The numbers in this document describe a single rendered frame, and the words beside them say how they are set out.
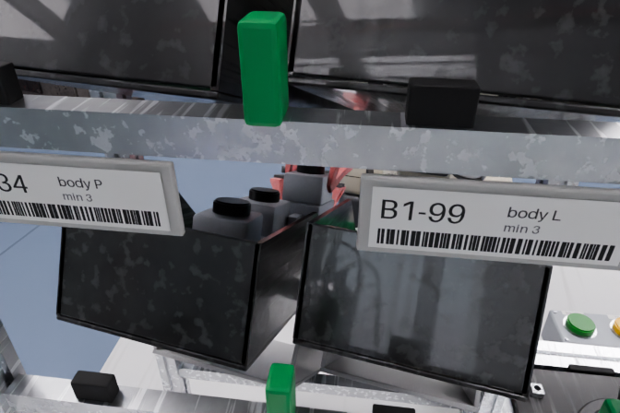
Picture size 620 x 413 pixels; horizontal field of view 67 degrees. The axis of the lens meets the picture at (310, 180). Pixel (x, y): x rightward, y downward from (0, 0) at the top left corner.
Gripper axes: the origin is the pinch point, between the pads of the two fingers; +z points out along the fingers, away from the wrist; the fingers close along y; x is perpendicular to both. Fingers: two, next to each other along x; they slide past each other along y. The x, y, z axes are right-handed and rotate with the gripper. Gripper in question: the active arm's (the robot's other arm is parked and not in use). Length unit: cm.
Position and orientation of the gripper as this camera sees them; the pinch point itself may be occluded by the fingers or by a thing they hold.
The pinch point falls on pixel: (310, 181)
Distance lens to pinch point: 50.7
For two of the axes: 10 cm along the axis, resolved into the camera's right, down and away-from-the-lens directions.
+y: 9.5, 1.3, -2.8
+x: 1.7, 5.6, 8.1
